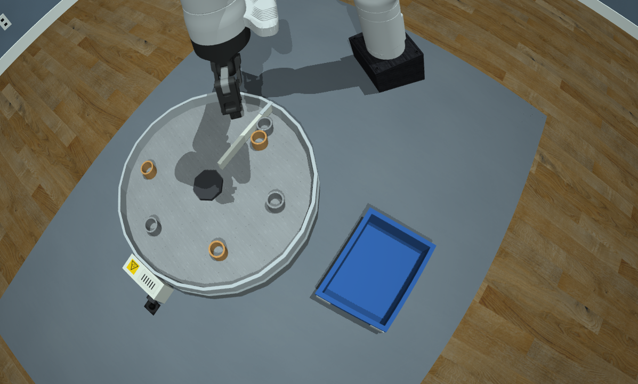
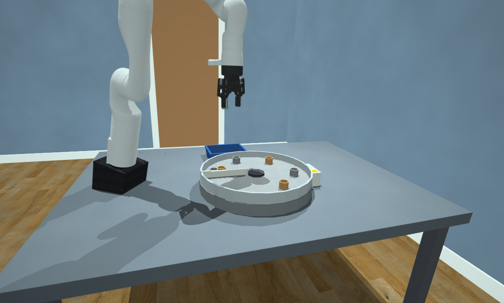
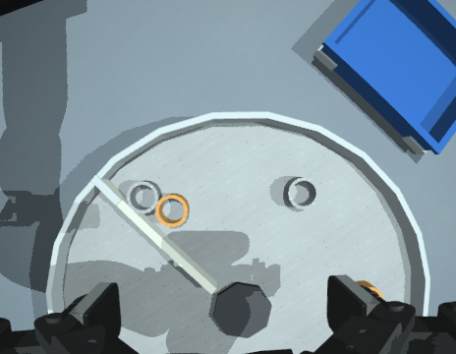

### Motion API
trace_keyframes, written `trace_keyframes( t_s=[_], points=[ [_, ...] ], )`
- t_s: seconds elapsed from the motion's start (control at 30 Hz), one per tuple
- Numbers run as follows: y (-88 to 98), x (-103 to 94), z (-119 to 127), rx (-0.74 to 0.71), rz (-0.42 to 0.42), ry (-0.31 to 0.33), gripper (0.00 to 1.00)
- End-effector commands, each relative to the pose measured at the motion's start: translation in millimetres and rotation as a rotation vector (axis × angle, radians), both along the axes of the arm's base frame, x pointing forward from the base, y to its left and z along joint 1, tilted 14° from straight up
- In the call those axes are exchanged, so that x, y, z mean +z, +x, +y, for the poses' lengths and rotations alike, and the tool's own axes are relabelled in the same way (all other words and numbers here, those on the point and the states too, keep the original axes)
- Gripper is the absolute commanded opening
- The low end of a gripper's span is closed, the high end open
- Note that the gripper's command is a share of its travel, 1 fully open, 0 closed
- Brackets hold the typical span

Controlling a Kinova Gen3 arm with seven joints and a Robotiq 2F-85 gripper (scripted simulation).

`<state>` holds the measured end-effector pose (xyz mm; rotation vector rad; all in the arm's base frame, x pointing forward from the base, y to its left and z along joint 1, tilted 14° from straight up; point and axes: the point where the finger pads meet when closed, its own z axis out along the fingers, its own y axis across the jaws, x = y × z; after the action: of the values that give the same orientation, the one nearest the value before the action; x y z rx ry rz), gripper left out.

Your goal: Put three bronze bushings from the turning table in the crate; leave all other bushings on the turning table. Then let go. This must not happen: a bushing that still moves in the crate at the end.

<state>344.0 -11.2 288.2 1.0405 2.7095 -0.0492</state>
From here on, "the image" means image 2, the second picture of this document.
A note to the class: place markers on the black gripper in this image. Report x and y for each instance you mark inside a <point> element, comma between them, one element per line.
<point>231,83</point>

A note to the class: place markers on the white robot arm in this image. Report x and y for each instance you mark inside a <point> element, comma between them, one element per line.
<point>128,86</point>

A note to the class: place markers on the blue open crate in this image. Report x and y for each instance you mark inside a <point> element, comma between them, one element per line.
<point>213,150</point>

